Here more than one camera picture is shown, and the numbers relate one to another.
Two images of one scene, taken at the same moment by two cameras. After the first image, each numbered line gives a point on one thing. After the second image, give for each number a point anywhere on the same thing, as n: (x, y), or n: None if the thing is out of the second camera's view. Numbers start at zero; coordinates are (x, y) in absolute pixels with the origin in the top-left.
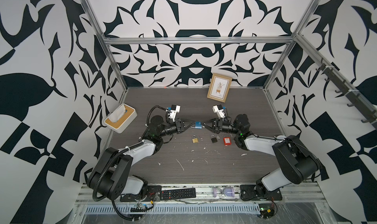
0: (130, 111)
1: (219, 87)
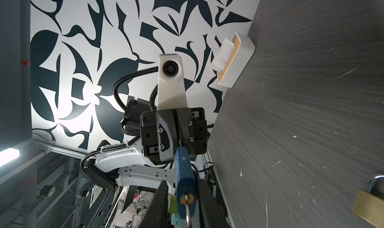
0: (236, 40)
1: None
